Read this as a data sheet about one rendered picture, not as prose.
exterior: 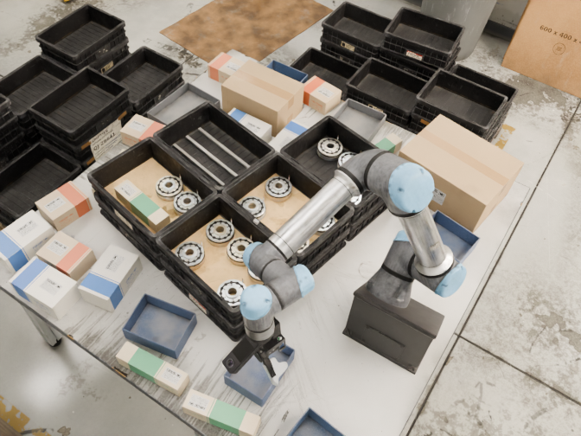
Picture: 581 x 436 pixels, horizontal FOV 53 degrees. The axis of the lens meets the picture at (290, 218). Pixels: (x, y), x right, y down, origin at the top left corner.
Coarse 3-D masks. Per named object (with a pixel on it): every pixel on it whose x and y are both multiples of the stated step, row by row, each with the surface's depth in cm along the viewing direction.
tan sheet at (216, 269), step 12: (204, 228) 211; (192, 240) 208; (204, 240) 208; (216, 252) 205; (204, 264) 202; (216, 264) 202; (228, 264) 203; (204, 276) 199; (216, 276) 199; (228, 276) 200; (240, 276) 200; (216, 288) 196
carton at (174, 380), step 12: (132, 348) 189; (120, 360) 188; (132, 360) 187; (144, 360) 187; (156, 360) 187; (144, 372) 185; (156, 372) 185; (168, 372) 185; (180, 372) 185; (168, 384) 183; (180, 384) 183
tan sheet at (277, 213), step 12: (252, 192) 223; (264, 192) 223; (300, 192) 224; (276, 204) 220; (288, 204) 220; (300, 204) 220; (276, 216) 216; (288, 216) 216; (276, 228) 213; (312, 240) 210
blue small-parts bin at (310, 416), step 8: (304, 416) 181; (312, 416) 183; (320, 416) 178; (296, 424) 176; (304, 424) 183; (312, 424) 183; (320, 424) 183; (328, 424) 178; (296, 432) 181; (304, 432) 181; (312, 432) 182; (320, 432) 182; (328, 432) 182; (336, 432) 177
